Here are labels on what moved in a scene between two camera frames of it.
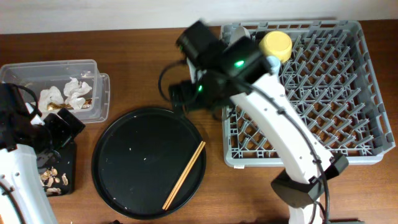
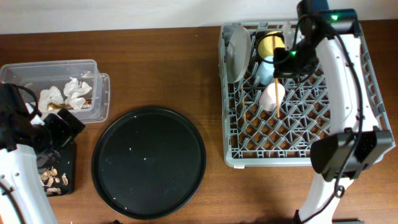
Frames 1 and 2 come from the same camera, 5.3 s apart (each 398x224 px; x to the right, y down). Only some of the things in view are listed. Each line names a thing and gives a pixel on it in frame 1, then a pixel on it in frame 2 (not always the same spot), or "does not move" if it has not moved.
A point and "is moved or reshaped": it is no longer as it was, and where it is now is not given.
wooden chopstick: [183, 174] is moved or reshaped
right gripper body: [178, 93] to [282, 62]
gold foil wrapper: [53, 106] does not move
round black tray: [139, 158] does not move
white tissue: [73, 90] does not move
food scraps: [46, 178] does not move
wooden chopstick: [186, 173] to [243, 103]
